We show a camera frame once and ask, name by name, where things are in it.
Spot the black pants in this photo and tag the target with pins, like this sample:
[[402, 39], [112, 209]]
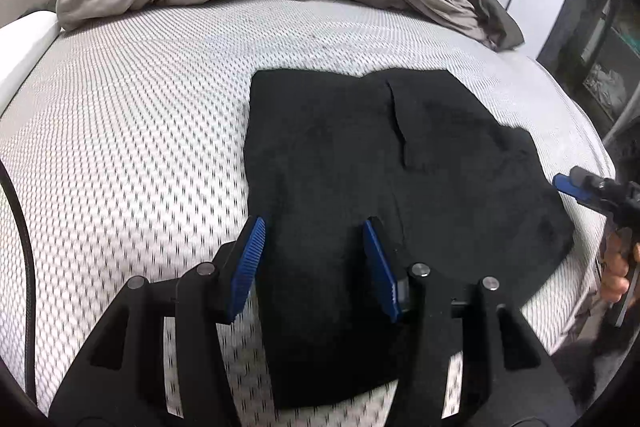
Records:
[[325, 147]]

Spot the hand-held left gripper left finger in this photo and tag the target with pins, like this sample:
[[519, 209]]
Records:
[[247, 267]]

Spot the person's right hand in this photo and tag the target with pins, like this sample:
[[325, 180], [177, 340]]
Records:
[[614, 274]]

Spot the glass display cabinet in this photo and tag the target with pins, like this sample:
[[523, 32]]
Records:
[[605, 57]]

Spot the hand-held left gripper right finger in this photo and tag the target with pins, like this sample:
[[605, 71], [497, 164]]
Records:
[[382, 272]]

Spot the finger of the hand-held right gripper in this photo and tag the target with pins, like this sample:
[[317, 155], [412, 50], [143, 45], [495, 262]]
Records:
[[575, 187]]

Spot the white bed frame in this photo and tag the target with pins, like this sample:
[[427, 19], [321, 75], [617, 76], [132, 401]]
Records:
[[22, 52]]

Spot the white mesh mattress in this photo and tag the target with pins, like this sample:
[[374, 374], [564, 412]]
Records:
[[125, 132]]

